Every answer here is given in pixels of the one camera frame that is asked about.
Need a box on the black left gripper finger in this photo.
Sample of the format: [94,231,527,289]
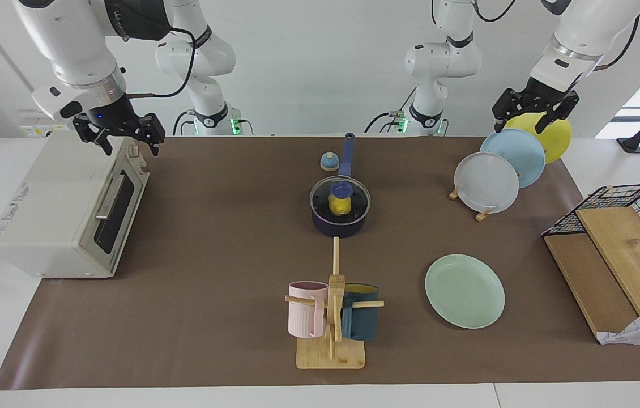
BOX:
[534,93,580,135]
[492,88,531,134]

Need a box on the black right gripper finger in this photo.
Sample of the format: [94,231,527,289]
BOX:
[135,112,166,157]
[73,112,114,157]

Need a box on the glass lid with blue knob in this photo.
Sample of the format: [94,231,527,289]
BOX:
[309,176,372,225]

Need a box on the yellow potato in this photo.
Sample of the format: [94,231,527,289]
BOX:
[328,193,352,216]

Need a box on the yellow plate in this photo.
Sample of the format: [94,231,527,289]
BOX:
[504,112,572,165]

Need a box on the light blue plate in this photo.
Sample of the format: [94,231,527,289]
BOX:
[480,129,546,189]

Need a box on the pale grey plate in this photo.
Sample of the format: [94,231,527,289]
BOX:
[454,152,520,214]

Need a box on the wooden plate rack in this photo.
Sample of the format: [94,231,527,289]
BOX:
[448,170,524,222]

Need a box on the mint green plate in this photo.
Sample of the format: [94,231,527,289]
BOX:
[425,254,506,329]

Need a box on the white power strip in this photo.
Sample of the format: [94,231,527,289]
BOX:
[19,116,67,138]

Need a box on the beige toaster oven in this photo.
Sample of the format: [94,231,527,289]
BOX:
[0,130,151,279]

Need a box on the brown table mat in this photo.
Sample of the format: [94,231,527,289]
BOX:
[0,136,640,390]

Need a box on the wooden shelf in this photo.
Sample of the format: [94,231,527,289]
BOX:
[544,206,640,341]

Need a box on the pink ribbed mug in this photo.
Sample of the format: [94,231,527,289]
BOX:
[288,281,330,339]

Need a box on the dark teal mug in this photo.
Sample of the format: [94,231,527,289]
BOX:
[341,283,380,341]

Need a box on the wooden mug tree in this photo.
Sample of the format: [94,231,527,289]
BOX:
[284,237,385,370]

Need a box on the black base cable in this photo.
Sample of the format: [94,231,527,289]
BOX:
[172,109,199,137]
[364,88,414,134]

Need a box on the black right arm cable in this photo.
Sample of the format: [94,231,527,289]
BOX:
[126,25,197,100]

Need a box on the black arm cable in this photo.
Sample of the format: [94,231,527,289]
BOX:
[126,25,197,100]
[592,14,639,73]

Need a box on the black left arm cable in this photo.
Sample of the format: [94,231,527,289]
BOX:
[592,14,639,73]

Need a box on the dark pot with blue handle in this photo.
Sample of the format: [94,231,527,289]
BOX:
[311,133,372,237]

